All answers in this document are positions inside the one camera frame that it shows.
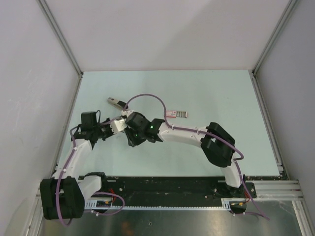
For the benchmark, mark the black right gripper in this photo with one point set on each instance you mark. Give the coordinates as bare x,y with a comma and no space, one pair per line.
132,141

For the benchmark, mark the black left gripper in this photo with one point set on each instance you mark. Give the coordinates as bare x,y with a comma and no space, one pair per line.
111,132

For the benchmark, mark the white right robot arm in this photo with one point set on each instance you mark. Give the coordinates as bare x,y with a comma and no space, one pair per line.
217,145

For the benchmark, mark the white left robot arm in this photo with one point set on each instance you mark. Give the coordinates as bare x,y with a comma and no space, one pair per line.
64,195

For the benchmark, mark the red white staple box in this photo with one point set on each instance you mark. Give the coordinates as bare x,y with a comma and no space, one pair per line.
176,114

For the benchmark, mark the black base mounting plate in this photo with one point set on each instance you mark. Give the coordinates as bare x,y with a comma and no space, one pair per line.
159,190

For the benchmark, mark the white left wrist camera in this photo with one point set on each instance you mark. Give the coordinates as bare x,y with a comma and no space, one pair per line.
118,125

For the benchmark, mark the aluminium frame rail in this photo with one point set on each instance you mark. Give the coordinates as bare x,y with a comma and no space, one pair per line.
280,190

